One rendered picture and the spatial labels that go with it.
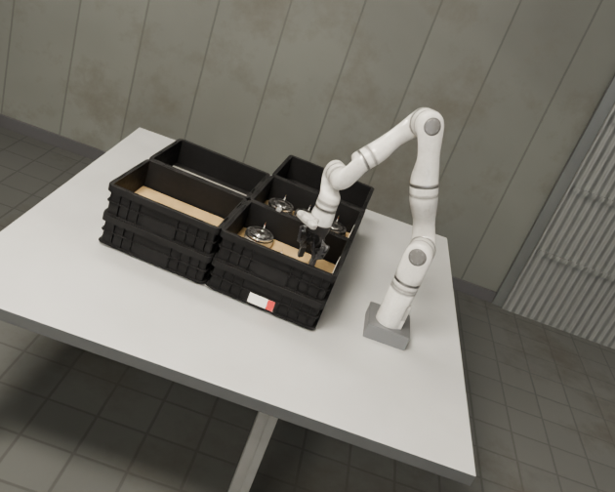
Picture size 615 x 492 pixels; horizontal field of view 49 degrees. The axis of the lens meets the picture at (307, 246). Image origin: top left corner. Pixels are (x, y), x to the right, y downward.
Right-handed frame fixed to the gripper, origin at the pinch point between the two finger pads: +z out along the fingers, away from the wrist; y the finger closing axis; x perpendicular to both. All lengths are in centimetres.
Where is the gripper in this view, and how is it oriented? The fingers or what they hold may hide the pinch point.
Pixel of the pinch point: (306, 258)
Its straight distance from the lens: 222.2
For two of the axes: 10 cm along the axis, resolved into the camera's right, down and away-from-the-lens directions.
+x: -7.6, 0.6, -6.5
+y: -5.7, -5.5, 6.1
